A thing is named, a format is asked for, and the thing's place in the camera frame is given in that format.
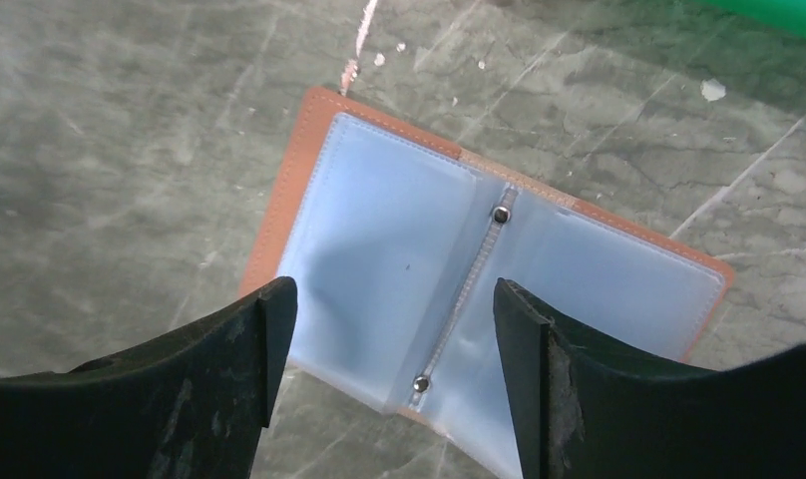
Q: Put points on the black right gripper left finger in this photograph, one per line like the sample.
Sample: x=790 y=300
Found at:
x=190 y=403

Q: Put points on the green plastic bin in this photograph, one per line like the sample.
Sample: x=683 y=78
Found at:
x=786 y=15

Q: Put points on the tan leather card holder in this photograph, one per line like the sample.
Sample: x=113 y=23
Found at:
x=396 y=238

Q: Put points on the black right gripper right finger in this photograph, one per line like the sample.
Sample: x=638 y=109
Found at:
x=586 y=405

